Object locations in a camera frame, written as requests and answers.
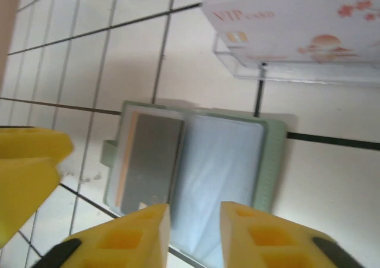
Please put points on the sage green card holder wallet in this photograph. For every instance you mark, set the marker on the sage green card holder wallet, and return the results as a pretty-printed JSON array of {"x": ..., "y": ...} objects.
[{"x": 222, "y": 161}]

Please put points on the grey credit card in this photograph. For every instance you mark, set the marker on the grey credit card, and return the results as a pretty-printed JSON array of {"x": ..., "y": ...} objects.
[{"x": 151, "y": 161}]

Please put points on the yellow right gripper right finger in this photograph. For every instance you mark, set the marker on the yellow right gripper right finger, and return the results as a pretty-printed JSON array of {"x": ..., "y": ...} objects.
[{"x": 267, "y": 241}]

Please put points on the orange card with grey stripe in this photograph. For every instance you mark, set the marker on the orange card with grey stripe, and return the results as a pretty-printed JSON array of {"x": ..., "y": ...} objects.
[{"x": 127, "y": 161}]

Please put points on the white VIP card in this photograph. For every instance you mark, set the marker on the white VIP card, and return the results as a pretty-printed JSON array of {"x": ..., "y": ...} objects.
[{"x": 297, "y": 18}]

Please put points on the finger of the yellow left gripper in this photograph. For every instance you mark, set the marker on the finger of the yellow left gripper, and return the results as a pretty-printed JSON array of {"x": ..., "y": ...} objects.
[
  {"x": 32, "y": 143},
  {"x": 23, "y": 187}
]

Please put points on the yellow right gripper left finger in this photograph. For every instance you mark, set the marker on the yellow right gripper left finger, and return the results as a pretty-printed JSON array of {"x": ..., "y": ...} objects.
[{"x": 124, "y": 241}]

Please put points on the clear acrylic card stand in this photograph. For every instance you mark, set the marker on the clear acrylic card stand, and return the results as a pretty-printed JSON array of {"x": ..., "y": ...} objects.
[{"x": 267, "y": 75}]

